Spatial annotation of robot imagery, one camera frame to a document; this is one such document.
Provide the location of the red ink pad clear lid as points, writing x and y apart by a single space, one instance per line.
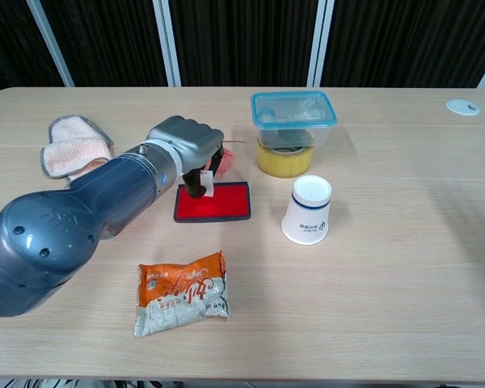
226 202

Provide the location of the white paper cup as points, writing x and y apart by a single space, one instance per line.
305 218

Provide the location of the left silver and black robot hand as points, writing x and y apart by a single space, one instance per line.
190 139

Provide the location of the white and red stamp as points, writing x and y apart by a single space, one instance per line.
208 184

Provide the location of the pink cloth with grey edge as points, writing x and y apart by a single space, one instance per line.
72 151

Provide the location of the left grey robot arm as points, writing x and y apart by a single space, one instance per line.
64 226

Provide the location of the clear container with blue lid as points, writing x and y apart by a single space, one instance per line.
293 99

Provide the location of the yellow tape roll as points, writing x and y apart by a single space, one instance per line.
285 163

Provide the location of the orange and white snack packet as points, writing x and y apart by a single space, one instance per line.
182 295

